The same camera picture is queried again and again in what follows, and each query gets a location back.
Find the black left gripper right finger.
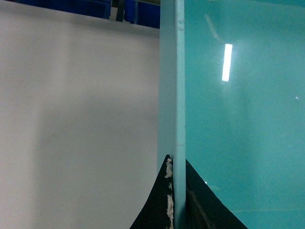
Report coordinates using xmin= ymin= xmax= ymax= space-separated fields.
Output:
xmin=186 ymin=161 xmax=247 ymax=229

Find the turquoise plastic bin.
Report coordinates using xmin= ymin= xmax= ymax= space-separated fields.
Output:
xmin=158 ymin=0 xmax=305 ymax=229

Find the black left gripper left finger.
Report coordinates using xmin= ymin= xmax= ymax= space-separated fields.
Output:
xmin=131 ymin=155 xmax=174 ymax=229

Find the blue bin lower centre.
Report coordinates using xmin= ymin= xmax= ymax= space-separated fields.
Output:
xmin=123 ymin=0 xmax=161 ymax=29

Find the blue bin lower left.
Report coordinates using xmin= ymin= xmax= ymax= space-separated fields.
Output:
xmin=15 ymin=0 xmax=112 ymax=19

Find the blue bin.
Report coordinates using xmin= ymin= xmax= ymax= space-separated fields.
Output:
xmin=15 ymin=0 xmax=112 ymax=19
xmin=123 ymin=0 xmax=161 ymax=29

